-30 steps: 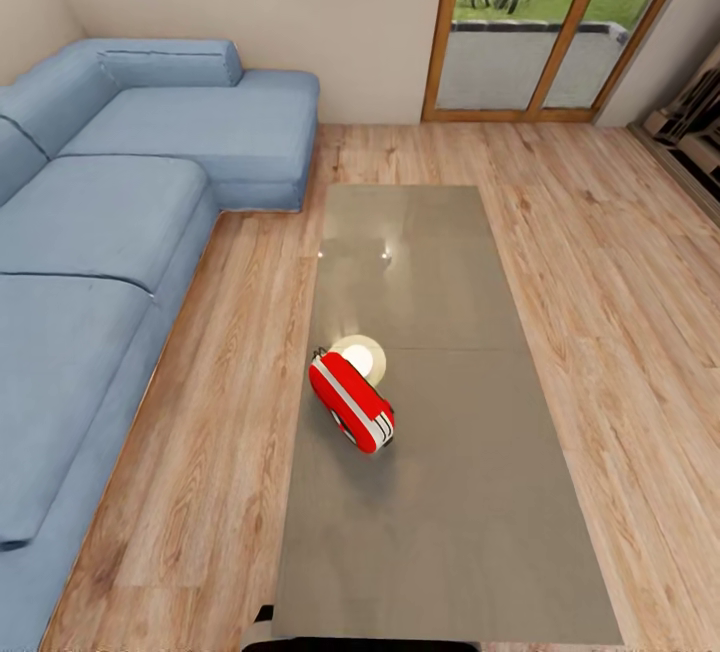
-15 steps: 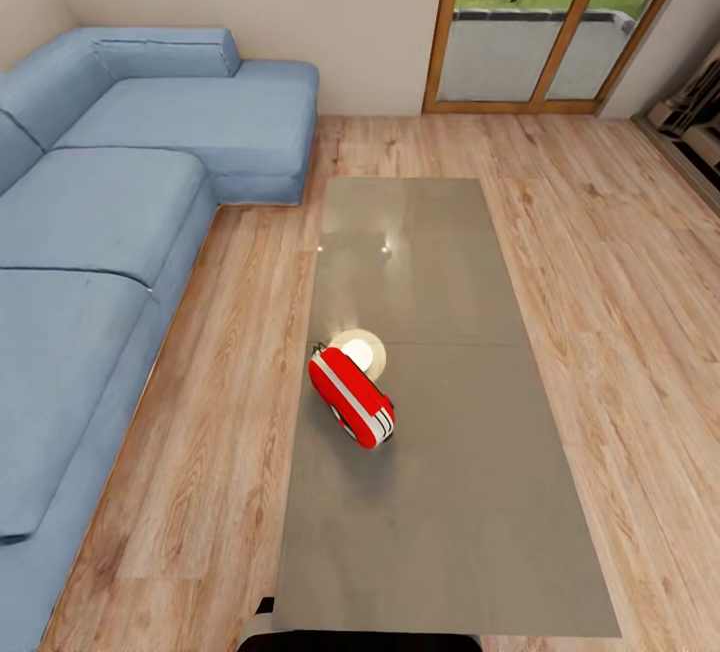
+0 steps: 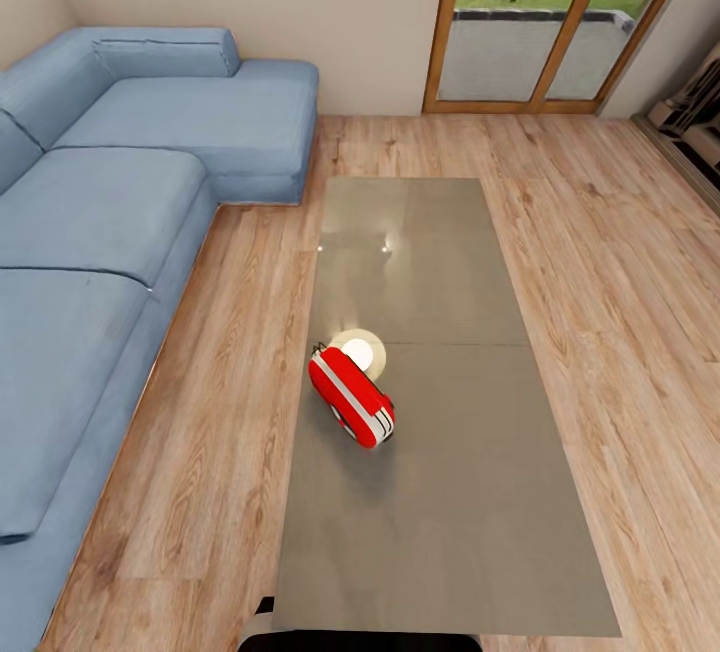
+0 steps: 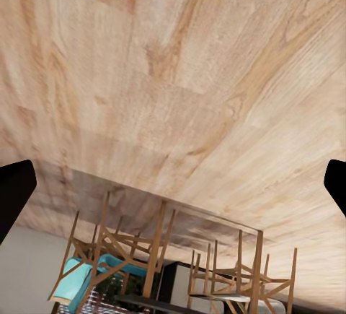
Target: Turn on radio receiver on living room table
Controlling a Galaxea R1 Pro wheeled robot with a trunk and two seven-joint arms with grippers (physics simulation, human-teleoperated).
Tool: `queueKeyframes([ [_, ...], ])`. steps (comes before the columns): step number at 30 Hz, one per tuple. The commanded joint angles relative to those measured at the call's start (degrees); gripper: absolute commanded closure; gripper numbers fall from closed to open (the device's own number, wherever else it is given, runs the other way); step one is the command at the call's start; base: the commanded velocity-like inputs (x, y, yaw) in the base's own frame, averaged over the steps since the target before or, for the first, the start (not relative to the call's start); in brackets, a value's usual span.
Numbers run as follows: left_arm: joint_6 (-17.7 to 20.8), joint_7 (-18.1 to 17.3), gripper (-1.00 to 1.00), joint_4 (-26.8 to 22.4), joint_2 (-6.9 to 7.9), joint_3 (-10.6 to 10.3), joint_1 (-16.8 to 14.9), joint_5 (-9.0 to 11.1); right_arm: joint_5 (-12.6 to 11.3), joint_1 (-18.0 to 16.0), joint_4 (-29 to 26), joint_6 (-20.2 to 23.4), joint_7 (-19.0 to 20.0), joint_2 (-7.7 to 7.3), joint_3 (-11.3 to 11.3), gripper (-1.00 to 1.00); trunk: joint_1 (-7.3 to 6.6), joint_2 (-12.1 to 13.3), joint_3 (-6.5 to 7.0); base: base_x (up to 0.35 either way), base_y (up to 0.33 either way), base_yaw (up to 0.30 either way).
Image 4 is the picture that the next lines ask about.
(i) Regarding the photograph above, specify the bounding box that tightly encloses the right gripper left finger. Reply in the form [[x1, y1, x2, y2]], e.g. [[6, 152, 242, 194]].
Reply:
[[0, 160, 37, 245]]

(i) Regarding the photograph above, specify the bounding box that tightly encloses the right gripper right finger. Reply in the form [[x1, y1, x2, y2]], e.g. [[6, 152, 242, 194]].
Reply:
[[324, 159, 346, 216]]

